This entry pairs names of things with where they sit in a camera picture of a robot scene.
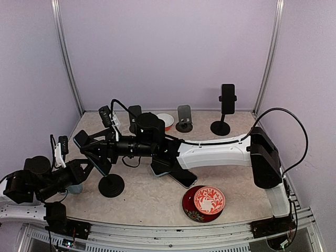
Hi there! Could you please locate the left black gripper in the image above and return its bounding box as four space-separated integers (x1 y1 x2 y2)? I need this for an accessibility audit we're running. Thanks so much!
38 159 96 200

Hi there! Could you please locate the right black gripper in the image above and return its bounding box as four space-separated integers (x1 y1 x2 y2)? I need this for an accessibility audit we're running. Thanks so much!
80 129 155 166

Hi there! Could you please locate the lone black smartphone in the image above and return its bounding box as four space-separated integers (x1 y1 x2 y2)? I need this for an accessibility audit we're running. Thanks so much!
73 130 112 176

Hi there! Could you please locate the black pole phone stand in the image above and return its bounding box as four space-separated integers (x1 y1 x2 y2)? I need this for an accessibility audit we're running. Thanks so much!
98 174 125 198
211 83 237 136

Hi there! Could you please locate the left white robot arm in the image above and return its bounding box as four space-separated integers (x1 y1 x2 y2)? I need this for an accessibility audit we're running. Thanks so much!
1 156 93 234

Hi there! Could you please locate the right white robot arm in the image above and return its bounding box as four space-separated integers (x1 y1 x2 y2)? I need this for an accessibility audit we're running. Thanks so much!
73 111 291 233

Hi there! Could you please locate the left small desk phone stand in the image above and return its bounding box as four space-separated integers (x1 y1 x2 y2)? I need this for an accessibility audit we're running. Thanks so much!
128 105 142 134

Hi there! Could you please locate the small desk phone stand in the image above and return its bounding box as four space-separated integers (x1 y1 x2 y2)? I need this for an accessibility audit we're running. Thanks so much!
175 104 193 133
128 105 142 134

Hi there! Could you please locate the right small desk phone stand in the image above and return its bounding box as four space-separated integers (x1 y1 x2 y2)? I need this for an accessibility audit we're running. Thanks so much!
175 104 193 133

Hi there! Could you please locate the light blue mug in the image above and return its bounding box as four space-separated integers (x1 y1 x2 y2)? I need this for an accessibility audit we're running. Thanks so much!
59 184 83 195

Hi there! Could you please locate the middle stacked blue smartphone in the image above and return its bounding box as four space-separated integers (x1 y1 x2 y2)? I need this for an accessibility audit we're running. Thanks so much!
150 163 171 177

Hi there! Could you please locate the orange white bowl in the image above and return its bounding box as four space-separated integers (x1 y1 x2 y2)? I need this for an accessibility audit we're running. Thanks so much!
157 113 174 131

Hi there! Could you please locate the dark red floral plate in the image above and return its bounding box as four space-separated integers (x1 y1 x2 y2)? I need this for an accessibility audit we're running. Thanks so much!
182 185 222 223

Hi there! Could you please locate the red white patterned bowl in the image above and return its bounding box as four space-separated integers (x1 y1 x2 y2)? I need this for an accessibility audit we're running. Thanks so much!
194 186 226 215

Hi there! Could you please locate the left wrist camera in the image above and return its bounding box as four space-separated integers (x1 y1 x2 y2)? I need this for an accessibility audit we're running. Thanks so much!
54 135 69 169

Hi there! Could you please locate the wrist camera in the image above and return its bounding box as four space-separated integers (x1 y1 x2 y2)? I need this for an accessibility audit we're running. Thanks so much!
54 135 69 169
98 106 121 141

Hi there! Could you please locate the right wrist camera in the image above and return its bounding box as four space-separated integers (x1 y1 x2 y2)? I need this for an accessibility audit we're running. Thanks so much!
98 106 121 141

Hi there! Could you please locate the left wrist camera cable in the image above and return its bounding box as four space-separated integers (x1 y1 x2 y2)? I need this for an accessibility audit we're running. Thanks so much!
49 134 58 169

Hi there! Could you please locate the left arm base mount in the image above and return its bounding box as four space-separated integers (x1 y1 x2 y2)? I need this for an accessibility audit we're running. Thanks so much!
43 202 91 240

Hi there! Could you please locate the front aluminium frame rail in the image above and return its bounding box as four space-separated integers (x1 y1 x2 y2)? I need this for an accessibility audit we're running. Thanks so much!
14 208 325 251

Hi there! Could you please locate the left aluminium corner post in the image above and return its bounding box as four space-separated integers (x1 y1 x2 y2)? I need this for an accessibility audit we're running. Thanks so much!
51 0 85 116

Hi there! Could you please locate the aluminium corner post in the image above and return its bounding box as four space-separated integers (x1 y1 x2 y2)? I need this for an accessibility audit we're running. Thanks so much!
253 0 285 114
51 0 85 116

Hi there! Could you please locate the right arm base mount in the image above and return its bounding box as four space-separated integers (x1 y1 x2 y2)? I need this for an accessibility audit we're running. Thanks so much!
250 214 296 238

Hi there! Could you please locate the right aluminium corner post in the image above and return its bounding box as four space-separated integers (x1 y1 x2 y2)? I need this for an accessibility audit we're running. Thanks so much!
253 0 285 114

